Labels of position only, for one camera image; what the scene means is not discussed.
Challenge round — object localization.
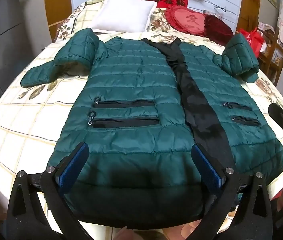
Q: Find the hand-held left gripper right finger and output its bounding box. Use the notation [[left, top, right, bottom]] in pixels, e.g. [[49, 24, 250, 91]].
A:
[[189, 143, 273, 240]]

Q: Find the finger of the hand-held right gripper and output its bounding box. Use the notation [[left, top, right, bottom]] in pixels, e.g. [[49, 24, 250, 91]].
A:
[[268, 102, 283, 140]]

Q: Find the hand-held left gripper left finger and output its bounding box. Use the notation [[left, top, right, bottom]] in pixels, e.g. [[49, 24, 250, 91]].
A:
[[7, 142, 92, 240]]

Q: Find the green quilted puffer jacket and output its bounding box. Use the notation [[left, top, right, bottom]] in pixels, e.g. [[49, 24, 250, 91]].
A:
[[20, 28, 283, 224]]

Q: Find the floral checked bed sheet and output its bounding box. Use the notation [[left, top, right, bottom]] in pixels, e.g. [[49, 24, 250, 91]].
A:
[[0, 0, 283, 233]]

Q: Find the wooden chair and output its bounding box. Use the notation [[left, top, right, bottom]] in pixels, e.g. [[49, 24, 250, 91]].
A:
[[256, 26, 283, 86]]

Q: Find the red plastic bag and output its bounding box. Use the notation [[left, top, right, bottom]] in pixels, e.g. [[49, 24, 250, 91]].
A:
[[239, 27, 267, 58]]

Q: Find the dark red velvet cushion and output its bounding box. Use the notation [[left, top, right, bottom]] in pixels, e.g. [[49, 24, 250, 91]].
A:
[[203, 14, 234, 45]]

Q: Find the red heart-shaped cushion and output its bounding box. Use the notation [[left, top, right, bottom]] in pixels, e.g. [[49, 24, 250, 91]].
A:
[[165, 4, 210, 36]]

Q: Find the grey wardrobe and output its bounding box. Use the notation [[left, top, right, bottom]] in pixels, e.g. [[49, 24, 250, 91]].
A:
[[0, 0, 55, 96]]

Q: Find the white pillow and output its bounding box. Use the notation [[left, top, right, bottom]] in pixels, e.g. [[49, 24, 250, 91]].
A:
[[91, 0, 157, 32]]

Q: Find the black wall cable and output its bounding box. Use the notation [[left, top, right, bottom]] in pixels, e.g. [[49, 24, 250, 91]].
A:
[[189, 0, 229, 13]]

